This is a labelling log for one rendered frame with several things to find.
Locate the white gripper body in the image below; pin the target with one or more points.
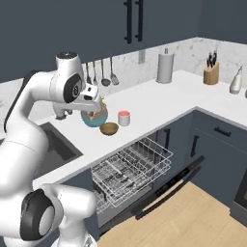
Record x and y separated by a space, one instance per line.
92 104

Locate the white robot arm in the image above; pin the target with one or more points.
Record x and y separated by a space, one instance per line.
22 154

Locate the brown wooden bowl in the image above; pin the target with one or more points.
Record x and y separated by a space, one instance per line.
109 128

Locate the white cup with pink rim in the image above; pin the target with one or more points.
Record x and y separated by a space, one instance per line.
123 119

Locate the dark blue upper cupboard door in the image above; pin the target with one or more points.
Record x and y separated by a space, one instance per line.
170 19
64 29

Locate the dark blue cupboard door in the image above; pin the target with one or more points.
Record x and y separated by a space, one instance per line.
178 141
170 19
218 170
64 29

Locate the dark blue lower cupboard door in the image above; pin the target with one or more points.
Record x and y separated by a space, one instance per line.
178 141
218 170

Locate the dishwasher door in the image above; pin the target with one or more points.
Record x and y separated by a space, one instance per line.
151 201

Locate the blue round plant pot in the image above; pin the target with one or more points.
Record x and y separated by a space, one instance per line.
96 121

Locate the dark hanging ladle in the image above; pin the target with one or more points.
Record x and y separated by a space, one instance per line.
104 80

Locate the dark hanging kitchen utensil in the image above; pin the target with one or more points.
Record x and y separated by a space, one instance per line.
95 74
88 75

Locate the silver tap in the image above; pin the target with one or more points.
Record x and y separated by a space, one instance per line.
63 113

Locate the dark hanging spatula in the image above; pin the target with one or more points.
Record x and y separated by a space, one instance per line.
114 78

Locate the grey sink basin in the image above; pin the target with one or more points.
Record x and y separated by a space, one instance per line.
59 151

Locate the paper towel roll holder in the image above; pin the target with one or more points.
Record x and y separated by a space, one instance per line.
165 67

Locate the dark blue drawer front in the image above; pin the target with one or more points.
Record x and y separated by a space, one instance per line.
205 123

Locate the wooden knife block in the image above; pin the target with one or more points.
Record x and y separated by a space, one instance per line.
211 74

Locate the dark blue corner upper cupboard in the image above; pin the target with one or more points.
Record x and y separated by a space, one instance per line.
225 17

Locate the grey wall socket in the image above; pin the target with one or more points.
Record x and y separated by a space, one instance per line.
142 56

